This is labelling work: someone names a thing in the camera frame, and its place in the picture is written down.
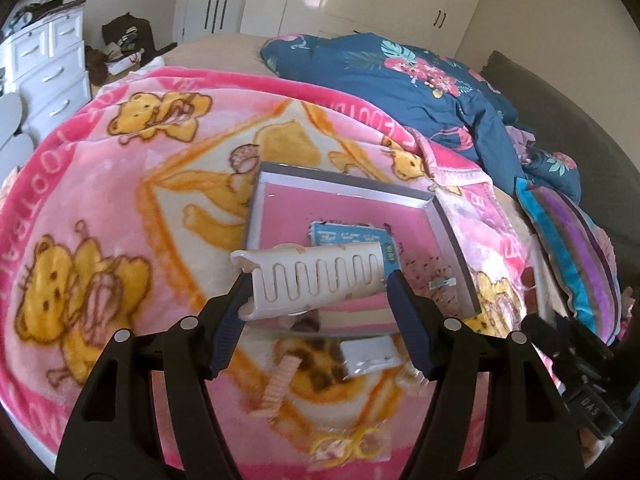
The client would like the brown dotted earring card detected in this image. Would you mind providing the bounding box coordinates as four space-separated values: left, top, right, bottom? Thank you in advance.
401 256 458 313

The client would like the striped purple blue pillow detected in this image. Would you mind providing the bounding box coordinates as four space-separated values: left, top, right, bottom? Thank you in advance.
515 179 623 344

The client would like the blue printed card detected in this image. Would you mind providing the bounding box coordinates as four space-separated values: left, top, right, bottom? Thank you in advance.
309 221 401 276

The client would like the pink bear fleece blanket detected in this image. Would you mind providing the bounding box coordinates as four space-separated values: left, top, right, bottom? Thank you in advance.
1 67 526 479

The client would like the yellow hoop earrings packet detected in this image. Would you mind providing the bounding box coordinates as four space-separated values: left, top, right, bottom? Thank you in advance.
309 425 390 468

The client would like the white hair claw clip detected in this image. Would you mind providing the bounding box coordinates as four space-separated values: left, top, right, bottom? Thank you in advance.
230 242 385 321

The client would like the blue floral duvet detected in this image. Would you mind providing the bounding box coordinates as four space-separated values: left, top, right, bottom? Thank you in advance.
260 32 582 202

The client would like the white drawer chest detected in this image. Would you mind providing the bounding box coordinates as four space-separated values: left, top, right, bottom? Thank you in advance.
1 0 91 143

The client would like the dark green headboard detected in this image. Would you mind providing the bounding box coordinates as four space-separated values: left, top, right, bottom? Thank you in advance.
479 50 640 261

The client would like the grey tray with pink lining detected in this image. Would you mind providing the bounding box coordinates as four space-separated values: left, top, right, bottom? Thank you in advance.
244 162 480 320

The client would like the peach spiral hair clip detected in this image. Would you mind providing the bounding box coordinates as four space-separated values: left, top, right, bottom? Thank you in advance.
252 354 302 418

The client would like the black bag on floor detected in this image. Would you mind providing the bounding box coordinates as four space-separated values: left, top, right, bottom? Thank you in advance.
102 13 178 66

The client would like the clear plastic packet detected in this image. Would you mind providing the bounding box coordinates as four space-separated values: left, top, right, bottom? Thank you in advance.
338 336 406 377

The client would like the beige bed sheet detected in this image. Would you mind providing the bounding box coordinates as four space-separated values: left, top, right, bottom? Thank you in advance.
163 32 274 77

